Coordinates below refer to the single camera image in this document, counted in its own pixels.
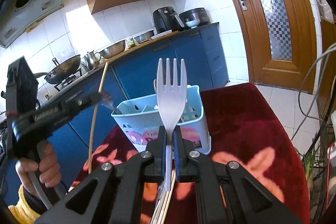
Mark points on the black air fryer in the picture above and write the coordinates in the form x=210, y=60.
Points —
x=166, y=18

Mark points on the black rice cooker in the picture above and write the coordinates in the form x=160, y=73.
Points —
x=196, y=13

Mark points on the wooden door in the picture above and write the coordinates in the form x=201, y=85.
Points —
x=280, y=42

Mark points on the silver door handle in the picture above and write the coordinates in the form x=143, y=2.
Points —
x=243, y=5

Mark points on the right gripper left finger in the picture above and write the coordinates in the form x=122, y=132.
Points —
x=112, y=193

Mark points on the white plastic chopstick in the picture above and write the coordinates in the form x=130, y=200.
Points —
x=162, y=192

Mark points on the steel kettle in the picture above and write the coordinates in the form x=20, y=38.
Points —
x=91, y=60

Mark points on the person left hand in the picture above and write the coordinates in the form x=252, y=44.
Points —
x=48, y=166

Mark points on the wooden chopstick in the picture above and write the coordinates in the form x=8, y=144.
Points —
x=94, y=116
x=166, y=200

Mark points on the black wok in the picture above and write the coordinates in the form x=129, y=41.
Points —
x=61, y=71

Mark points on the red floral table cloth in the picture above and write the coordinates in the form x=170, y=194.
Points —
x=243, y=128

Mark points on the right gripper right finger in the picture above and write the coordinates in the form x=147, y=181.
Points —
x=226, y=193

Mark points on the range hood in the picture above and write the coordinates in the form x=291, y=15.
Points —
x=22, y=14

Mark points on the white bowl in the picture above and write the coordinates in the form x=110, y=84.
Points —
x=192, y=23

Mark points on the steel mixing bowl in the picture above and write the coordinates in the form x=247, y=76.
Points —
x=113, y=50

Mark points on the white plastic fork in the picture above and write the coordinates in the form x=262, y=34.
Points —
x=171, y=100

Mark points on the small steel bowl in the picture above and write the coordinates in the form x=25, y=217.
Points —
x=144, y=37

